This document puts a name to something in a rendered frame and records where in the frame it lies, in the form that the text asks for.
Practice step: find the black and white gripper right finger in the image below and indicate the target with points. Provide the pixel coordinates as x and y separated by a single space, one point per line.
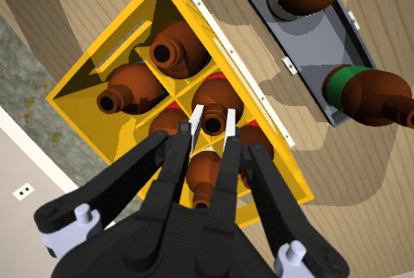
299 250

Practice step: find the dark grey tray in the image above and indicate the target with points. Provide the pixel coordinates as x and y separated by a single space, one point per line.
318 43

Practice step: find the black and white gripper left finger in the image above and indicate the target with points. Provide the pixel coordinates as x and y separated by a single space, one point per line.
82 213

